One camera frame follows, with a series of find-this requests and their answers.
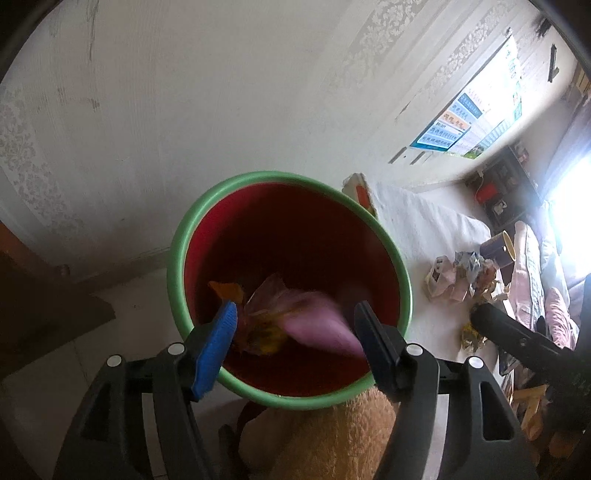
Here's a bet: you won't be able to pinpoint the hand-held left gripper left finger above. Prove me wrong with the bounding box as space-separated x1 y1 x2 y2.
53 301 238 480

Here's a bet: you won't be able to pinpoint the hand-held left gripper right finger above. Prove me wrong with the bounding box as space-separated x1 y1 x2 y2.
353 300 539 480

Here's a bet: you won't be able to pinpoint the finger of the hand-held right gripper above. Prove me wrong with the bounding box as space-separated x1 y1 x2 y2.
470 304 578 370

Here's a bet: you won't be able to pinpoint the yellow wrapper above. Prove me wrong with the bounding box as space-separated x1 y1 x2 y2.
461 323 488 354

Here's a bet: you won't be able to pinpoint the pink wrapper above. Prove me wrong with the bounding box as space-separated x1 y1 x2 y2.
281 291 365 358

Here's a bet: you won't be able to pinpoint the red bin with green rim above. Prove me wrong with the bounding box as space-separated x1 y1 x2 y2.
167 171 413 411

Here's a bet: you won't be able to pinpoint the crumpled brown paper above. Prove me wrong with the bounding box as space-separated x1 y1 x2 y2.
475 258 509 303

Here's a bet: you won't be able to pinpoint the pink bedding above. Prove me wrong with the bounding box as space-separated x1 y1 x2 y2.
510 220 580 352

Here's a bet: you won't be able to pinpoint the orange wrapper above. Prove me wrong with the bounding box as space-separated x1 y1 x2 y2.
208 279 245 305

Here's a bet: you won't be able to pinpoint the navy cup with yellow inside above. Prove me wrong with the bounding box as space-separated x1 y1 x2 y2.
479 229 517 271

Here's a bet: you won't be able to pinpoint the crumpled white carton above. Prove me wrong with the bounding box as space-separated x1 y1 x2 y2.
424 255 458 301

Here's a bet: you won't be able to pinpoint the tan fleece pants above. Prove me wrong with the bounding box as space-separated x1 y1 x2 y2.
240 385 402 480

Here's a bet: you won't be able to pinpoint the white towel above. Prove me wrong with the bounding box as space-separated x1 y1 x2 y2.
369 181 513 370

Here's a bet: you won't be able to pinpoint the dark shelf unit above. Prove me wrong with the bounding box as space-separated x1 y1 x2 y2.
466 145 543 232

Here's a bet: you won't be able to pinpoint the cardboard box with orange edge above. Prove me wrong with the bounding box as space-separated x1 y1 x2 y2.
342 173 379 220

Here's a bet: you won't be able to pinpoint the window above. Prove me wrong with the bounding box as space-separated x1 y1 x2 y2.
545 106 591 245

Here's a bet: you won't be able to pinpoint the dark wooden furniture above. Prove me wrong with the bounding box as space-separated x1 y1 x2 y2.
0 222 116 384

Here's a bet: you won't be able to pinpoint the wall poster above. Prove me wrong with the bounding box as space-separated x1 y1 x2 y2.
410 36 525 160

